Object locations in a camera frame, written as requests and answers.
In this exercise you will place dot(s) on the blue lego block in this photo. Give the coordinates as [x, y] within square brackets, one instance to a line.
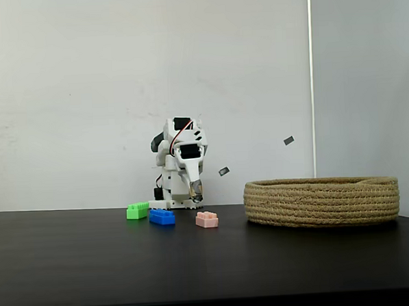
[162, 217]

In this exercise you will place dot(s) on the pink lego block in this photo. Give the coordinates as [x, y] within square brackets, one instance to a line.
[206, 220]

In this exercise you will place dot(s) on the green lego block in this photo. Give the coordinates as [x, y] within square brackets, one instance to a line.
[136, 212]

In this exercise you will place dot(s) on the dark grey tape piece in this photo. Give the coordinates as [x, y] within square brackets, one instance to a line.
[289, 140]
[224, 171]

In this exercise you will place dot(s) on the white vertical wall strip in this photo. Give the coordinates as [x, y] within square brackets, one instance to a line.
[312, 85]

